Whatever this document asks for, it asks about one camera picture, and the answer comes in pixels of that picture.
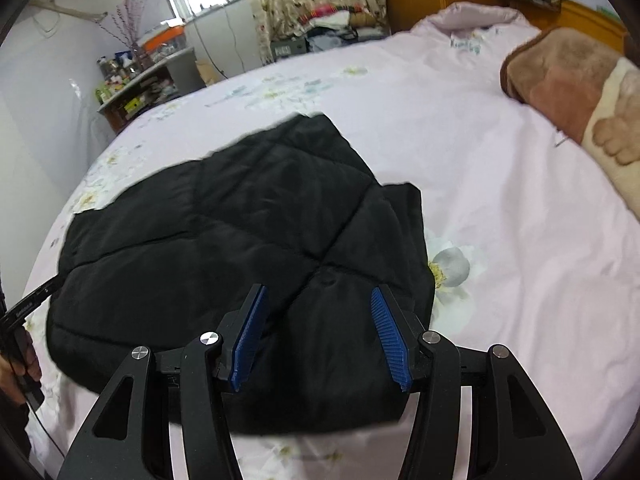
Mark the wooden headboard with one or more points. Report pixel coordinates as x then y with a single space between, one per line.
592 22

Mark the brown bear print blanket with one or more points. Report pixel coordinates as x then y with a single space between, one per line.
555 80

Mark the pile of clothes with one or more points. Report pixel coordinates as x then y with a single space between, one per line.
340 22

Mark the grey shoe box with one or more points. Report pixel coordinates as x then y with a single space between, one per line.
287 50

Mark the black hooded jacket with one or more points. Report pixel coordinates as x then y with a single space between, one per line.
225 220

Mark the cardboard box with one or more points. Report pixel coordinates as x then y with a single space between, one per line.
206 72

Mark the orange storage box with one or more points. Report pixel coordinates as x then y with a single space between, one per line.
162 42

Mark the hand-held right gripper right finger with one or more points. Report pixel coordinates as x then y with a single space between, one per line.
392 340

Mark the wooden shelf unit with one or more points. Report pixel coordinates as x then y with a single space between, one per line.
145 90

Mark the pink floral bed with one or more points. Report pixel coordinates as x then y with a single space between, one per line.
500 210

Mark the person's left hand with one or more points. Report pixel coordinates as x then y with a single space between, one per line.
31 360

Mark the dried flower branches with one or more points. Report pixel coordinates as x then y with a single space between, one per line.
125 22

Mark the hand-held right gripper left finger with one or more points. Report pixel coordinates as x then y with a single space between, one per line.
247 340

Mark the group of bottles and jars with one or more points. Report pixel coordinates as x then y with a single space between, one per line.
117 72

